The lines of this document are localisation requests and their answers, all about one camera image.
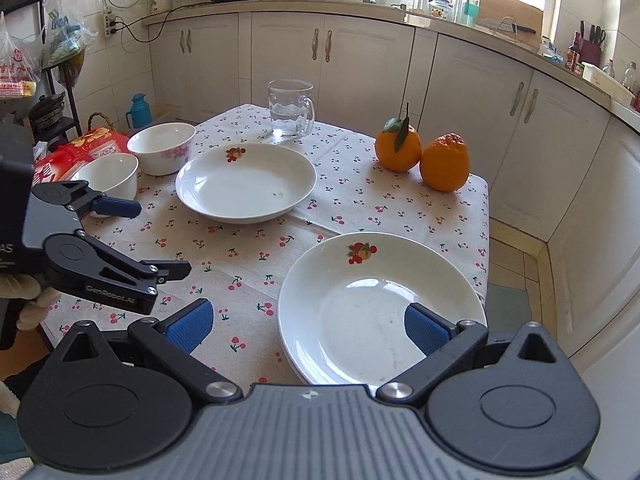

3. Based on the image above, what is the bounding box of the white bowl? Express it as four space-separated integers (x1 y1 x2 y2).
127 122 196 177
70 153 141 219

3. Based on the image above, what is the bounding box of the white fruit-pattern plate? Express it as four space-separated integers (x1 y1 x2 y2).
278 232 486 389
176 143 317 224

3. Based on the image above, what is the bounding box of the left gloved hand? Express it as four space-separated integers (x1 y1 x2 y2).
1 274 61 332

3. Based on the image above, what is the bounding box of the red drink carton box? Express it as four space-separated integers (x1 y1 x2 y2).
32 127 129 185

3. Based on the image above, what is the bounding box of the wicker basket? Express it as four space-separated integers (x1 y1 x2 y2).
87 112 115 132

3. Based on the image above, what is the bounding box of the cherry-print tablecloth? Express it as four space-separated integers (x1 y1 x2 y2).
41 103 492 391

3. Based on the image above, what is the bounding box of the teal thermos flask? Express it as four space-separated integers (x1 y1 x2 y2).
125 93 152 129

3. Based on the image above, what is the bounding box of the white plastic bag with noodles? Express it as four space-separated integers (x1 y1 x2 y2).
0 13 39 101

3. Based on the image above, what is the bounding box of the bumpy orange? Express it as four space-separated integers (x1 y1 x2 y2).
420 133 470 193

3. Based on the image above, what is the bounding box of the orange with leaf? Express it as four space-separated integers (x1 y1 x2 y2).
374 105 422 174

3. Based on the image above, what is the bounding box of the black storage rack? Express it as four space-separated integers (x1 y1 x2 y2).
0 0 84 151

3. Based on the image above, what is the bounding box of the glass water mug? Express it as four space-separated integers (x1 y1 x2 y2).
268 79 316 142

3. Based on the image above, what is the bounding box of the white rectangular tray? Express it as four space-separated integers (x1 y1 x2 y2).
582 63 634 106

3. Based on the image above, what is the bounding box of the wooden cutting board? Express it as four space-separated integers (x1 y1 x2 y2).
476 0 544 38

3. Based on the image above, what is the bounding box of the red knife block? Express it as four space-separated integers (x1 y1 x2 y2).
579 21 606 66

